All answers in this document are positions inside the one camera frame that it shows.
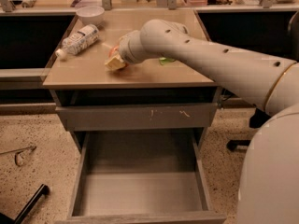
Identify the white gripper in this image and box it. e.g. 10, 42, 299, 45
105, 30, 150, 71

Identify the red apple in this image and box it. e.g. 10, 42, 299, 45
108, 46, 119, 57

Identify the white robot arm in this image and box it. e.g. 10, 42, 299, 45
105, 20, 299, 224

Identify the grey drawer cabinet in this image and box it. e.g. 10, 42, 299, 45
42, 7, 229, 224

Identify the closed grey top drawer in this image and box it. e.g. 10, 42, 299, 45
56, 103, 217, 132

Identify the open grey middle drawer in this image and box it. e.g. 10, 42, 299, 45
55, 129, 226, 224

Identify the clear plastic water bottle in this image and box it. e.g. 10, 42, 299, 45
55, 24, 99, 60

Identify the green chip bag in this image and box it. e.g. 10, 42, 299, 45
159, 57, 175, 65

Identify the white bowl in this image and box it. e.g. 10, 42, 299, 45
77, 6, 105, 26

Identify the black chair leg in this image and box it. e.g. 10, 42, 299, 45
0, 184, 50, 224

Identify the black office chair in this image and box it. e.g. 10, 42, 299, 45
226, 11, 299, 151

